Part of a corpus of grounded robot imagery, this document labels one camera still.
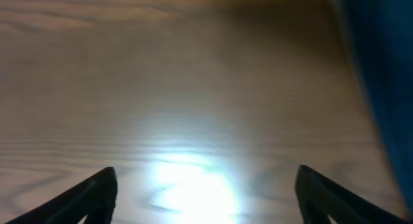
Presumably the navy blue garment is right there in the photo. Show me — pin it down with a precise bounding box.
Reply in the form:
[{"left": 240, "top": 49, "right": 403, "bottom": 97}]
[{"left": 330, "top": 0, "right": 412, "bottom": 211}]

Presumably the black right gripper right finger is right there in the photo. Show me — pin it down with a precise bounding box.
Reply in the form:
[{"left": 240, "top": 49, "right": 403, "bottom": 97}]
[{"left": 295, "top": 165, "right": 408, "bottom": 224}]

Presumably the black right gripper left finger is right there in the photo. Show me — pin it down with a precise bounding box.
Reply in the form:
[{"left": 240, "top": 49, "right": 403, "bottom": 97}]
[{"left": 6, "top": 167, "right": 118, "bottom": 224}]

